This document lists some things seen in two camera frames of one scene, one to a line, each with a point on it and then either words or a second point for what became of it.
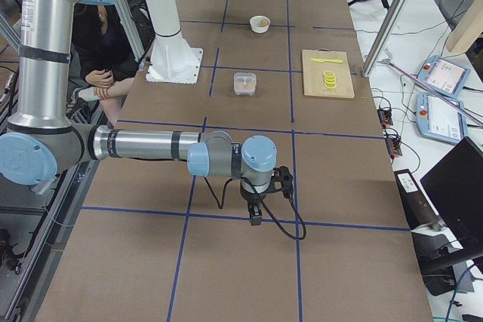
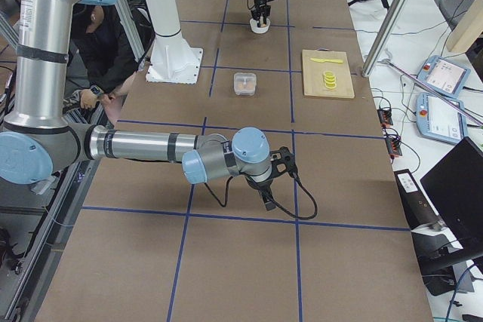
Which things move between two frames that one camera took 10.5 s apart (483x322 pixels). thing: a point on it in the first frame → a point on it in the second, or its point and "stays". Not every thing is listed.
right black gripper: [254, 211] → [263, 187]
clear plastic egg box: [244, 84] stays
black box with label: [418, 212] stays
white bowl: [259, 24] stays
